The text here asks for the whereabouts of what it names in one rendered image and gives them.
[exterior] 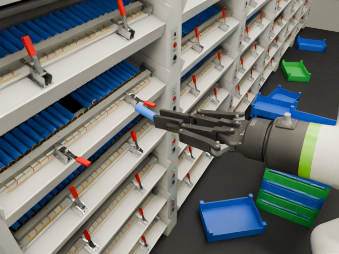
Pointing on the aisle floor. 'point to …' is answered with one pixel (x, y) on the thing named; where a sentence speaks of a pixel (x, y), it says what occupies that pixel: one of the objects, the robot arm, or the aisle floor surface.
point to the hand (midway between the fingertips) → (171, 121)
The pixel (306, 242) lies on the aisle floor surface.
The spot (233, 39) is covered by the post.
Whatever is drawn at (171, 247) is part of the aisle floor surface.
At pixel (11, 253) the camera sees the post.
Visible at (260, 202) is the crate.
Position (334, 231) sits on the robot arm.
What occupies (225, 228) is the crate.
